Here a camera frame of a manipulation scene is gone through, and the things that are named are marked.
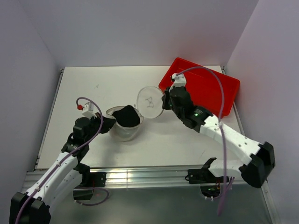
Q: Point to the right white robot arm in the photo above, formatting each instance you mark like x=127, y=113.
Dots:
x=255, y=160

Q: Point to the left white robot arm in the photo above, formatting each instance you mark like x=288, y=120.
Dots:
x=37, y=204

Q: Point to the aluminium mounting rail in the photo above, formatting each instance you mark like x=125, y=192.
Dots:
x=126, y=178

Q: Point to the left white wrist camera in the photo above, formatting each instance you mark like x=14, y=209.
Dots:
x=87, y=110

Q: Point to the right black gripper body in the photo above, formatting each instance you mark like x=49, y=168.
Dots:
x=167, y=104

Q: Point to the red plastic bin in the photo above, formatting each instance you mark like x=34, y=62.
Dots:
x=203, y=87

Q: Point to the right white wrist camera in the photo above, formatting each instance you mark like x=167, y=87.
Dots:
x=178, y=79

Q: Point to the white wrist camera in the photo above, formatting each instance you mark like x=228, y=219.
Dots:
x=87, y=110
x=178, y=79

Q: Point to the white mesh laundry bag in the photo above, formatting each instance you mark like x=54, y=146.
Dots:
x=148, y=106

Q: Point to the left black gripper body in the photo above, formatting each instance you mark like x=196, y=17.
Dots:
x=95, y=124

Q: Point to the black bra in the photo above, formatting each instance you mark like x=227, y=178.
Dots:
x=127, y=116

